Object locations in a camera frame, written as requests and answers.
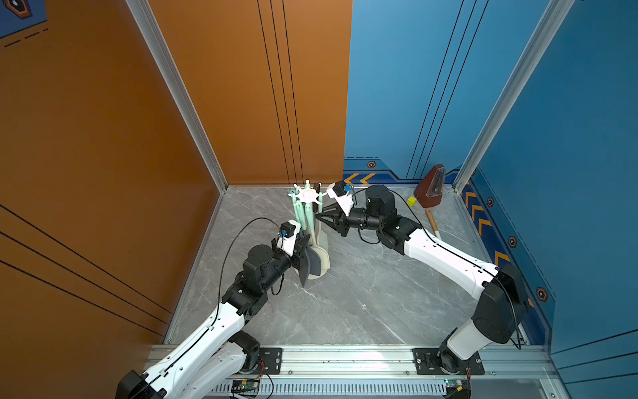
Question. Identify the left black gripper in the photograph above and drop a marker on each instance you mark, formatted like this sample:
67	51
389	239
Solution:
301	255

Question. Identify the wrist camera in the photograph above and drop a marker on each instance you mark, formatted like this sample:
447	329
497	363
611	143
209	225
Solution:
287	237
343	194

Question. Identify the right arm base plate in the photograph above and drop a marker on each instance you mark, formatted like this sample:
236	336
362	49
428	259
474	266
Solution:
429	362

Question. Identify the green circuit board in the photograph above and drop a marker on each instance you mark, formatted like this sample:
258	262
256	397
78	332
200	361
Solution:
249	387
459	389

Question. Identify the mint handle grey turner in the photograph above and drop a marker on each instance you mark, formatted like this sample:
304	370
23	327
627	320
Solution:
303	273

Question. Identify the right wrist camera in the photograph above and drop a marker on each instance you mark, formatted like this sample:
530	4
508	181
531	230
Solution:
343	194

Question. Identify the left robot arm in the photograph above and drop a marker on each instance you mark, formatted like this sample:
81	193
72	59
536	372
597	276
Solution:
219	347

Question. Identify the right green circuit board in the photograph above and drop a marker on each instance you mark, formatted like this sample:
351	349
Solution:
459	389

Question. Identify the dark red metronome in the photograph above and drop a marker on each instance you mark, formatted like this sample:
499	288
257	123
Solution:
429	192

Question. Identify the white utensil rack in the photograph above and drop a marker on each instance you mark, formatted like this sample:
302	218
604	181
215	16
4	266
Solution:
308	194

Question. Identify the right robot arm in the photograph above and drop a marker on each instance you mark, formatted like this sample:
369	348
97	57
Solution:
503	301

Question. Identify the wooden handle white spatula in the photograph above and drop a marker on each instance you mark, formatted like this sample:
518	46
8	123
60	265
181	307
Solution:
433	223

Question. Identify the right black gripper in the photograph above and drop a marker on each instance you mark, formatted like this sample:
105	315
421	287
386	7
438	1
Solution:
340	224

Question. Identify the left green circuit board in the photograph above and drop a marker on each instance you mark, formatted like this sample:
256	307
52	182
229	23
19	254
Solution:
249	387

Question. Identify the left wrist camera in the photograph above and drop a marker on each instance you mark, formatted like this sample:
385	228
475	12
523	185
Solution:
287	237

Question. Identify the aluminium front rail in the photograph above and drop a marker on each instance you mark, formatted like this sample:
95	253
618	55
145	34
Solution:
399	361

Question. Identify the mint handle grey spatula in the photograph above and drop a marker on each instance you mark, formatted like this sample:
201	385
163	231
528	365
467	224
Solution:
313	256

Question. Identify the mint handle white spatula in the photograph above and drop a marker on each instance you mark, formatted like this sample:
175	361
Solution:
320	237

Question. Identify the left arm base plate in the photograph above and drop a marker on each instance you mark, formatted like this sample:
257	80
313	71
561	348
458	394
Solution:
264	360

